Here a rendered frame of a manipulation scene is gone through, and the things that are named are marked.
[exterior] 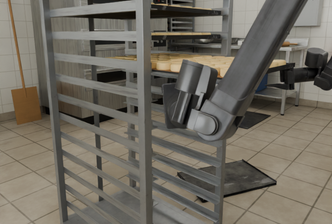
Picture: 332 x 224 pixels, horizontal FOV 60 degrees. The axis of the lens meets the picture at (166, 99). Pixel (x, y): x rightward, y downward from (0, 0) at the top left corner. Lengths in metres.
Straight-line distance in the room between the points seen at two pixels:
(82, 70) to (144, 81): 2.47
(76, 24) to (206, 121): 2.84
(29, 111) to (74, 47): 1.05
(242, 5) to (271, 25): 4.54
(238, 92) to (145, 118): 0.44
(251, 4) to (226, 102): 4.51
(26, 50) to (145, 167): 3.33
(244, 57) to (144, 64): 0.40
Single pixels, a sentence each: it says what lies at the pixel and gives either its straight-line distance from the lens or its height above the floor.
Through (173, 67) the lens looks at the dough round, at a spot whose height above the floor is 0.96.
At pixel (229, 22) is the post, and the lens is 1.19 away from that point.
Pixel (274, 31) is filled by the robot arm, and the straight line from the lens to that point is 0.50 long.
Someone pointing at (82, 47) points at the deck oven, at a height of 0.91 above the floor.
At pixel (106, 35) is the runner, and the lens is 1.02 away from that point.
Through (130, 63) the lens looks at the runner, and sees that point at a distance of 0.93.
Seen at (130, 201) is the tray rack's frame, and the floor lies 0.15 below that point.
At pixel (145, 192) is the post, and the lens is 0.97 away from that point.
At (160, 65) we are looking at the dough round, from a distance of 0.87.
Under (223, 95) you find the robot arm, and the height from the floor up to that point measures 0.96.
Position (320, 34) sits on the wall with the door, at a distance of 4.62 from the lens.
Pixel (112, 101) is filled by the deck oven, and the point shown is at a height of 0.24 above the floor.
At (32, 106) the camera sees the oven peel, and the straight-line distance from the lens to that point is 3.88.
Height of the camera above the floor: 1.06
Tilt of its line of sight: 13 degrees down
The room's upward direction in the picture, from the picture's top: straight up
